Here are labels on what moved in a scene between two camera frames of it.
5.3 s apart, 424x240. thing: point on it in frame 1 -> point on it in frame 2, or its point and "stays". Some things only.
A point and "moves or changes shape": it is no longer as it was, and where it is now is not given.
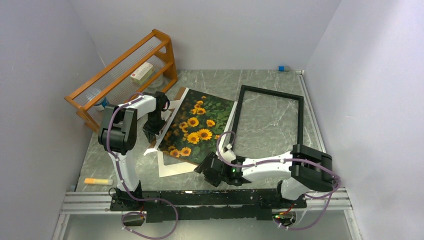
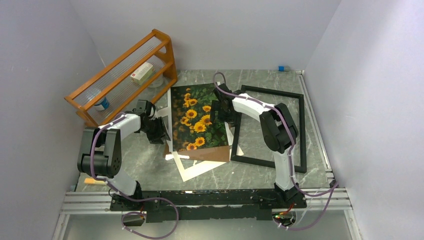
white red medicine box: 142,73 stays
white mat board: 164,170 -> 186,167
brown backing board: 180,93 -> 222,154
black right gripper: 214,181 -> 216,106
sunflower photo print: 200,121 moves or changes shape
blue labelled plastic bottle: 100,105 stays
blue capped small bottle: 284,68 stays
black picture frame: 244,88 stays
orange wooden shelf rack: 147,67 stays
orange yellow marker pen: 99,181 stays
